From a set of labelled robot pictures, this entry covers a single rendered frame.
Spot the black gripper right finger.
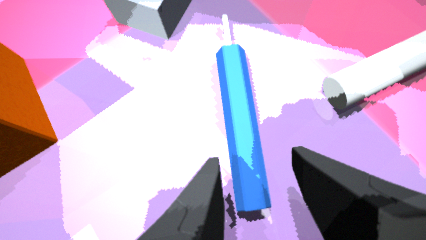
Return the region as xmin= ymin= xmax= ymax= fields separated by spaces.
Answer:
xmin=291 ymin=146 xmax=426 ymax=240

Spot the blue stylus with white tip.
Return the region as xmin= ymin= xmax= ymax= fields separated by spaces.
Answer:
xmin=216 ymin=14 xmax=272 ymax=211

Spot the light grey cube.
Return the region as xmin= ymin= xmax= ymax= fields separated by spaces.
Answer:
xmin=103 ymin=0 xmax=192 ymax=41

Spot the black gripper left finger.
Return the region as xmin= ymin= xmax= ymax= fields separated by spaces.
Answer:
xmin=136 ymin=157 xmax=225 ymax=240

